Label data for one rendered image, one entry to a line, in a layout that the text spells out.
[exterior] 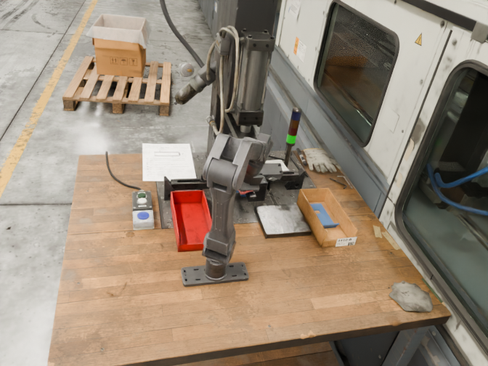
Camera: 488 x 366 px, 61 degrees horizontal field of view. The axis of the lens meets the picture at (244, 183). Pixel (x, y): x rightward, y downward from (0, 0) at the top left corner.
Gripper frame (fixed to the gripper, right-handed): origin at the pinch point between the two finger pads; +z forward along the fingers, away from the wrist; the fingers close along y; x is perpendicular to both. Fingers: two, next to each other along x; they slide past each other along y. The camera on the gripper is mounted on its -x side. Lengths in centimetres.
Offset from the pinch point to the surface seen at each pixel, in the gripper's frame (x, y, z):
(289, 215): -17.7, -9.0, 4.6
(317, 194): -31.9, 0.0, 6.2
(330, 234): -30.2, -18.4, 1.1
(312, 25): -69, 125, 31
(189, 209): 17.6, -2.7, 10.3
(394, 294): -39, -44, -13
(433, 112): -56, 7, -38
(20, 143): 124, 143, 189
